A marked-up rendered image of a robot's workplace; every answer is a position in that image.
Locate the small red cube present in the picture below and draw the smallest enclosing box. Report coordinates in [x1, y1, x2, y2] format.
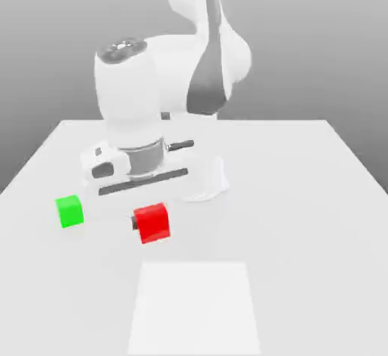
[133, 201, 171, 245]

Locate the small green cube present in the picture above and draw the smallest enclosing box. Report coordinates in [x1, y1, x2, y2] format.
[55, 194, 85, 230]

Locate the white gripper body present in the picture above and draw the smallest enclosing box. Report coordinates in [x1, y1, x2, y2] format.
[86, 162, 199, 211]

